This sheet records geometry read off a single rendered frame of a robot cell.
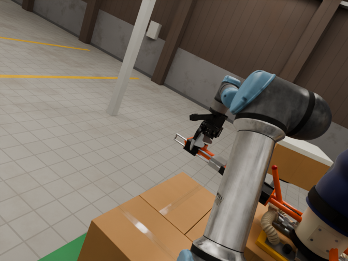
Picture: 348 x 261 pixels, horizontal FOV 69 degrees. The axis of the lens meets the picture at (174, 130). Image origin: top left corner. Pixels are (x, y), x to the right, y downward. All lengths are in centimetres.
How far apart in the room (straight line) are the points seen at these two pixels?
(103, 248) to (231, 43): 571
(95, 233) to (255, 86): 121
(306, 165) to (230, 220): 250
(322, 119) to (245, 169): 21
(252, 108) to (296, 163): 241
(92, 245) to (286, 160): 208
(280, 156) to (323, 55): 376
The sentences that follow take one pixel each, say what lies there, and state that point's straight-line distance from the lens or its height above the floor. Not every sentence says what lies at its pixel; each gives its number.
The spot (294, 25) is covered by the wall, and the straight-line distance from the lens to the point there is 637.
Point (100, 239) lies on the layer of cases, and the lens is 152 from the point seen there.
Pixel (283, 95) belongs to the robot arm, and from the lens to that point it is 58.
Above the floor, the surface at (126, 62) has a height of 86.
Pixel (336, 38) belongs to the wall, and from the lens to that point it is 633.
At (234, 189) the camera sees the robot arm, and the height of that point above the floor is 139.
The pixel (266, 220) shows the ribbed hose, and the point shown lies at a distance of 107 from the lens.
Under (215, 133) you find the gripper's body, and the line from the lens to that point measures 110.
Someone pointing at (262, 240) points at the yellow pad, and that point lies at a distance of 108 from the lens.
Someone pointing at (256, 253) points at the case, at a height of 104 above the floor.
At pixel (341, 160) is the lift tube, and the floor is 144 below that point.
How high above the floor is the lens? 162
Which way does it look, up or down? 21 degrees down
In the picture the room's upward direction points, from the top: 24 degrees clockwise
